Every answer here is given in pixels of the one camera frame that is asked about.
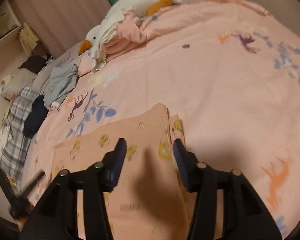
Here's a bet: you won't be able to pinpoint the peach duck print baby garment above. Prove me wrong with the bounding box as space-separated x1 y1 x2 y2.
51 103 190 239

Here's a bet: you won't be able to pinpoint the folded white and pink clothes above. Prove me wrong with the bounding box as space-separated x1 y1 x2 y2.
91 12 149 72

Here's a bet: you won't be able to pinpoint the grey plaid blanket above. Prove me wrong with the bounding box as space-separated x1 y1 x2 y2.
0 85 39 185

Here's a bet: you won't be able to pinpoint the navy blue garment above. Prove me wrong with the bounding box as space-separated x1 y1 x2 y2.
23 95 49 138

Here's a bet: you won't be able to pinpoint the beige pillow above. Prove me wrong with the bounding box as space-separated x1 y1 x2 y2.
1 68 37 100

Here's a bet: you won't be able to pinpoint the grey folded garment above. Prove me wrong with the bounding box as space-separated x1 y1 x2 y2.
43 64 77 107

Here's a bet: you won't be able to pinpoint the dark brown cushion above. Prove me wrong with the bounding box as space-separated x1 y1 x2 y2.
19 54 51 74

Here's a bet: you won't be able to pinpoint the pink printed bed quilt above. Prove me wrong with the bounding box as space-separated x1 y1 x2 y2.
24 0 300 238

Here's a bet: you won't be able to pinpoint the yellow hanging cloth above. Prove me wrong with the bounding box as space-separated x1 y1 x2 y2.
18 23 40 56

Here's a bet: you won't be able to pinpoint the pink curtain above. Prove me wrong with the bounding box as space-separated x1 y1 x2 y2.
9 0 111 57

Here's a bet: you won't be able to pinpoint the white goose plush toy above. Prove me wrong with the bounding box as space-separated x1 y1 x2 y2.
78 0 179 58

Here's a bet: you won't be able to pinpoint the white wall shelf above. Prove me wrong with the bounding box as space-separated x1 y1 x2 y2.
0 0 21 40

